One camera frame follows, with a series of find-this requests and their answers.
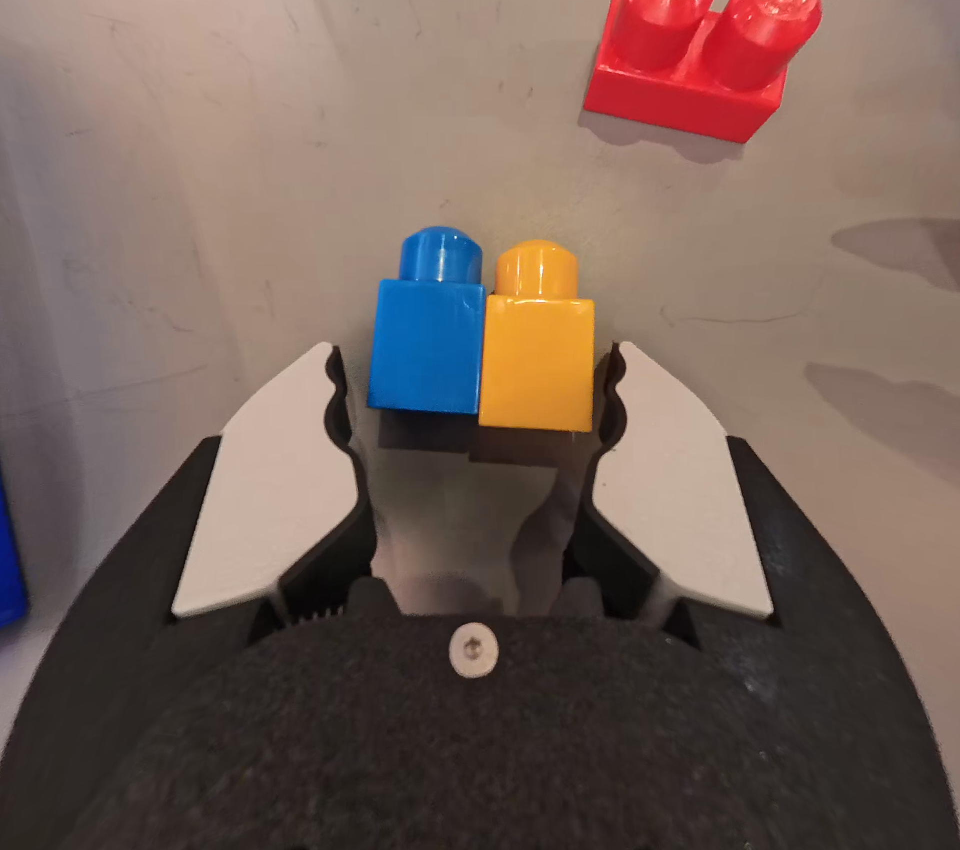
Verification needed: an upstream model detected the blue one-stud block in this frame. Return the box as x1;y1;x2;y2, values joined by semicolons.
366;225;489;415

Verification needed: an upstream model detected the grey desk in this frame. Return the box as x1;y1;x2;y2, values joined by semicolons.
0;0;960;641

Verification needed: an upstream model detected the blue plastic bin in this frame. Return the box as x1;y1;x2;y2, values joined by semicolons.
0;460;31;630

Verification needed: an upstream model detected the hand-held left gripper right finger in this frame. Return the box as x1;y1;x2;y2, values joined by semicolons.
562;340;775;622

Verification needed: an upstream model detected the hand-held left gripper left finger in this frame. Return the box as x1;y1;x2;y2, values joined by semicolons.
171;342;376;619

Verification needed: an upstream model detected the red two-stud block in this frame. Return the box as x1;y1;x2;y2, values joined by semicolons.
582;0;824;145

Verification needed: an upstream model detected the orange one-stud block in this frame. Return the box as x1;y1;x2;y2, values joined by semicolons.
477;239;597;433

